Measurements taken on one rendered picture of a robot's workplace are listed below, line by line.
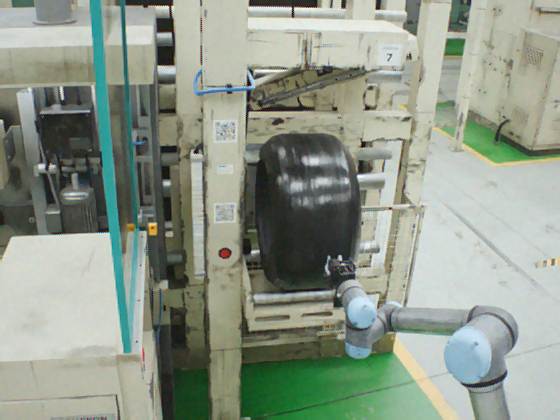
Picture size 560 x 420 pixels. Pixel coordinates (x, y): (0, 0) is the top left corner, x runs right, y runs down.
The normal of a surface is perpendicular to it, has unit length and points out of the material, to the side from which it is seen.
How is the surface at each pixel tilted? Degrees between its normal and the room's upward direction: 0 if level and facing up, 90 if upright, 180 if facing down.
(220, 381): 90
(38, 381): 90
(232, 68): 90
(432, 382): 0
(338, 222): 71
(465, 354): 83
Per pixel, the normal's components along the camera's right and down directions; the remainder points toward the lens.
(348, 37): 0.18, 0.46
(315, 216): 0.18, 0.05
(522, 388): 0.04, -0.89
